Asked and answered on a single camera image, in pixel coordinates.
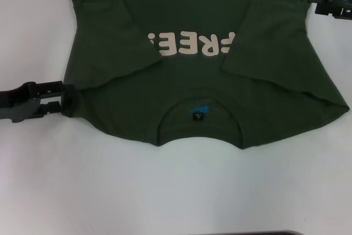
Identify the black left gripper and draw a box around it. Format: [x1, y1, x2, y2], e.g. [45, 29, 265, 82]
[0, 80, 75, 123]

